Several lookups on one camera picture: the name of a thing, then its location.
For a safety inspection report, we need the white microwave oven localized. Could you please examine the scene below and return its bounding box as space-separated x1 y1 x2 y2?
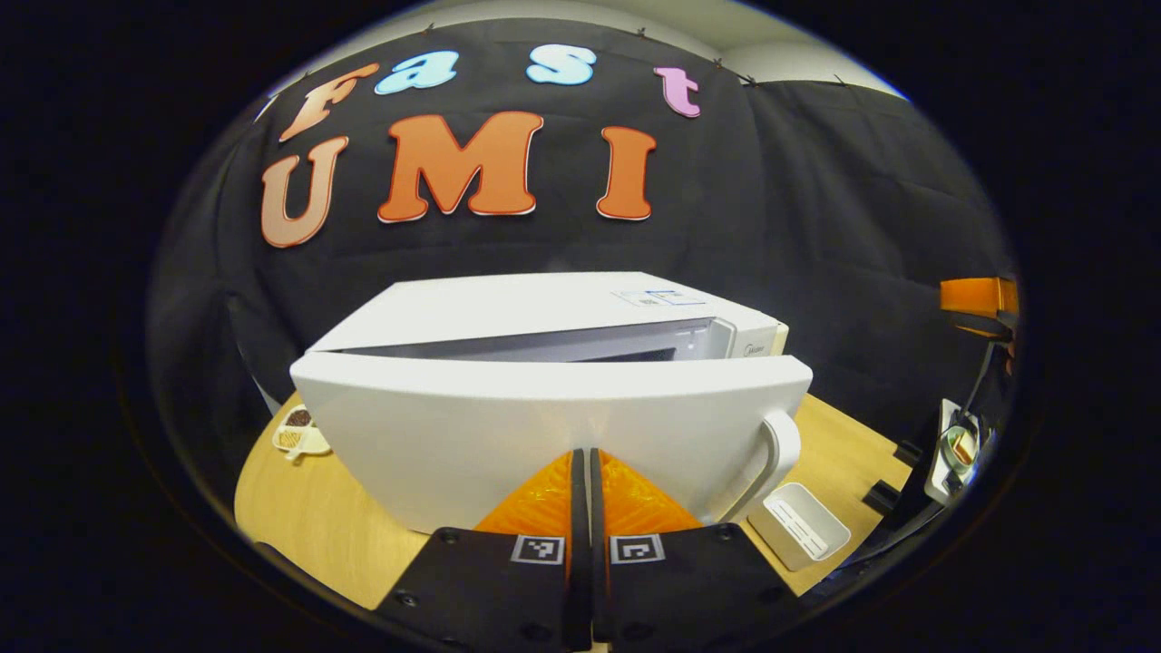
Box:
288 270 815 536

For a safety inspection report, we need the white divided plate with beans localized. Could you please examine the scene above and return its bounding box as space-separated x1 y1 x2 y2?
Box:
271 404 333 461

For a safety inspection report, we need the white ribbed tray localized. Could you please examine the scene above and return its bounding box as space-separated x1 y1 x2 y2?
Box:
747 482 853 573

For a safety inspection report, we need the black backdrop cloth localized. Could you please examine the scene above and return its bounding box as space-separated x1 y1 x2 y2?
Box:
145 18 1017 509

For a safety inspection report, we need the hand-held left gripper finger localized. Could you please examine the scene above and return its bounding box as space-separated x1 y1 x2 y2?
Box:
591 447 804 653
374 447 592 653

